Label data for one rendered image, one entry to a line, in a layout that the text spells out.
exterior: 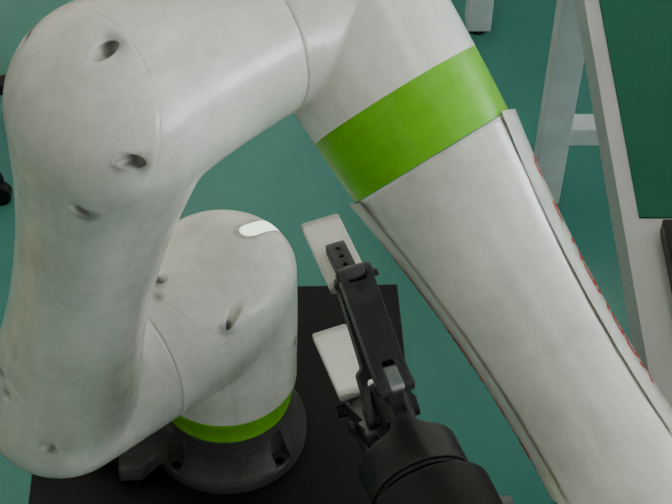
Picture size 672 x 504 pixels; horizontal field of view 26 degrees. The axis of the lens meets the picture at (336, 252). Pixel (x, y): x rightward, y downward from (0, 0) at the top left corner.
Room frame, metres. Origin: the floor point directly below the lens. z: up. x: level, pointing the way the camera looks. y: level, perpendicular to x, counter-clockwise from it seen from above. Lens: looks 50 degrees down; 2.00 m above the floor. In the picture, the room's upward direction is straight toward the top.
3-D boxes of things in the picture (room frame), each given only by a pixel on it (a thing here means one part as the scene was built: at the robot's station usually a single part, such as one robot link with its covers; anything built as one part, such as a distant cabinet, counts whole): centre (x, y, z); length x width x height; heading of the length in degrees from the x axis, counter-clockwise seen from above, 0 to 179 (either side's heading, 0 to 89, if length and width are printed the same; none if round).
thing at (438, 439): (0.57, -0.05, 1.10); 0.09 x 0.07 x 0.08; 20
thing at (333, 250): (0.67, -0.01, 1.19); 0.05 x 0.01 x 0.03; 20
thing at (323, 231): (0.69, 0.00, 1.17); 0.07 x 0.03 x 0.01; 20
